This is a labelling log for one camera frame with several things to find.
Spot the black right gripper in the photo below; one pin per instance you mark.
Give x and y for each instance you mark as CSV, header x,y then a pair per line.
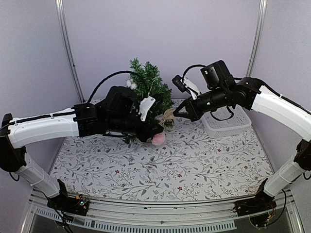
x,y
193,113

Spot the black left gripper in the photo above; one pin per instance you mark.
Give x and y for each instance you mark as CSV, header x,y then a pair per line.
x,y
147,132

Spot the pink pompom ornament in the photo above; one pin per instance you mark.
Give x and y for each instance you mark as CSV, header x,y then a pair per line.
x,y
158,139

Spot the white plastic basket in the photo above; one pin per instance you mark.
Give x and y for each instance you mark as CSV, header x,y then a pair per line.
x,y
228,127

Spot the small green christmas tree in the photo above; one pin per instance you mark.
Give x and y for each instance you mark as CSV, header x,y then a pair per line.
x,y
149,84

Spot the white cotton ornament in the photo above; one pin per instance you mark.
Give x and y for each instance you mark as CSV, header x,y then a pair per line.
x,y
130,84

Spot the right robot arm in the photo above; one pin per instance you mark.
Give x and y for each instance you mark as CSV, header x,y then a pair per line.
x,y
251,94

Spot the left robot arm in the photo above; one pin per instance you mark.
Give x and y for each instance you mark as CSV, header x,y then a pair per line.
x,y
120,114

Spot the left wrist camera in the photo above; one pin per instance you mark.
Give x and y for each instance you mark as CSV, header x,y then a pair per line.
x,y
158,101

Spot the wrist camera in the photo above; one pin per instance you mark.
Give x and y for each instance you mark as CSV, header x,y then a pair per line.
x,y
158,101
178,83

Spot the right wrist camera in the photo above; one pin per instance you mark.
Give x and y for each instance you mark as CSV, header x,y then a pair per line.
x,y
178,83

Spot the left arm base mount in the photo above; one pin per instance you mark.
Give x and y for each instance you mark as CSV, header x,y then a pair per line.
x,y
69,205

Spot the front aluminium rail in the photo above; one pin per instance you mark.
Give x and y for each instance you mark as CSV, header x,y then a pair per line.
x,y
232,214

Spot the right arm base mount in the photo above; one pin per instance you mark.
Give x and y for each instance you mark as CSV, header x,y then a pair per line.
x,y
260,209

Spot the right aluminium frame post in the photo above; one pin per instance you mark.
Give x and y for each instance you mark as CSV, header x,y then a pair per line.
x,y
257,37

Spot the aluminium frame post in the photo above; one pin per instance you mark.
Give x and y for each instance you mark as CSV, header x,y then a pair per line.
x,y
65,35
257,37

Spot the left aluminium frame post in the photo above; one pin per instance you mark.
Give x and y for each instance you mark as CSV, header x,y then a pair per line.
x,y
65,35

